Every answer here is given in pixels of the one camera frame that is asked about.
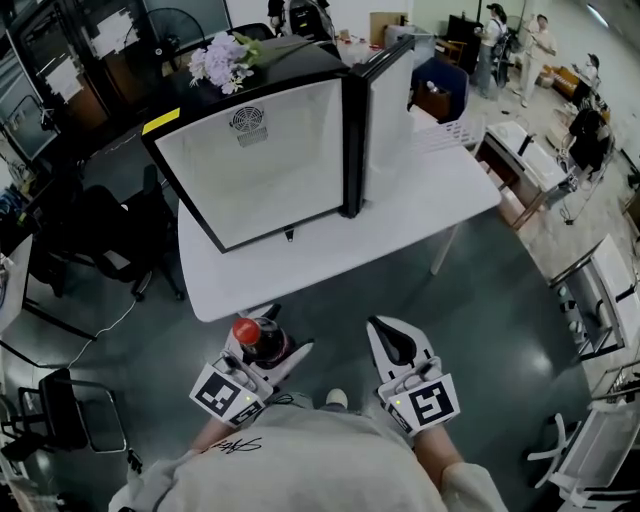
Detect clear plastic storage box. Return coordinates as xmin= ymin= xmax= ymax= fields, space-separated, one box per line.
xmin=384 ymin=23 xmax=437 ymax=69

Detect person's left forearm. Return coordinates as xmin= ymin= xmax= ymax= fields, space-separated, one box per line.
xmin=191 ymin=415 xmax=236 ymax=454

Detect person's light grey shirt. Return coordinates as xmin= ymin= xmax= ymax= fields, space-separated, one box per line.
xmin=107 ymin=391 xmax=510 ymax=512

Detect cardboard box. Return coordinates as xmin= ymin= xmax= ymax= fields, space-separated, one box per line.
xmin=369 ymin=10 xmax=409 ymax=46

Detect metal cart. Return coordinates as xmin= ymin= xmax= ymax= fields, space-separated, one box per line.
xmin=548 ymin=232 xmax=640 ymax=362

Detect black mini fridge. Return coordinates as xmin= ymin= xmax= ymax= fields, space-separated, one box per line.
xmin=141 ymin=34 xmax=417 ymax=254

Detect wooden desk with white top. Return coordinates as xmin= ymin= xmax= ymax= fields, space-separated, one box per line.
xmin=477 ymin=119 xmax=577 ymax=212

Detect white wire shelf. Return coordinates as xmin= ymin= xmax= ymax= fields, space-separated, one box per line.
xmin=412 ymin=119 xmax=486 ymax=152

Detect black office chair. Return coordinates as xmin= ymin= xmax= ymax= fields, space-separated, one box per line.
xmin=29 ymin=164 xmax=186 ymax=304

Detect person's right forearm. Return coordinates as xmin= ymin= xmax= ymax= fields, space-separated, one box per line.
xmin=410 ymin=423 xmax=465 ymax=490

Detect white plastic rack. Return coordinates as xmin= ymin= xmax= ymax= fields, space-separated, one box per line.
xmin=527 ymin=399 xmax=640 ymax=512

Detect purple artificial flower bunch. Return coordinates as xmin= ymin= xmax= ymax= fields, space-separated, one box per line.
xmin=187 ymin=30 xmax=321 ymax=96

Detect black floor fan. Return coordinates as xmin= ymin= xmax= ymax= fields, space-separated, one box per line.
xmin=123 ymin=7 xmax=206 ymax=69

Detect cola bottle with red cap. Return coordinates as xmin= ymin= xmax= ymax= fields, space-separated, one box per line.
xmin=232 ymin=316 xmax=294 ymax=371

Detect blue chair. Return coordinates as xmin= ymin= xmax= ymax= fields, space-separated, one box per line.
xmin=412 ymin=57 xmax=471 ymax=125

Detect white table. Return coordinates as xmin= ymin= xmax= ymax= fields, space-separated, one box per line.
xmin=177 ymin=107 xmax=503 ymax=324

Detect white desk with black frame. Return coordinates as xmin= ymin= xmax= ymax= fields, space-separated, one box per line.
xmin=0 ymin=233 xmax=99 ymax=369

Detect black framed glass doors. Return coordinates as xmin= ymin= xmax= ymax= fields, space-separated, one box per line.
xmin=0 ymin=0 xmax=231 ymax=161

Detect black folding chair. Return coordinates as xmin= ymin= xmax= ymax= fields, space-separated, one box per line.
xmin=0 ymin=367 xmax=129 ymax=466

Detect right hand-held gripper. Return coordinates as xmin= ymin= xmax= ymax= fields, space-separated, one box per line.
xmin=365 ymin=315 xmax=462 ymax=437

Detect white floor cable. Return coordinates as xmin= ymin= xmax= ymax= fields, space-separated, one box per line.
xmin=64 ymin=294 xmax=140 ymax=371

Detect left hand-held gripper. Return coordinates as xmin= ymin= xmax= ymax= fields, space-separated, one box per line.
xmin=188 ymin=302 xmax=316 ymax=430

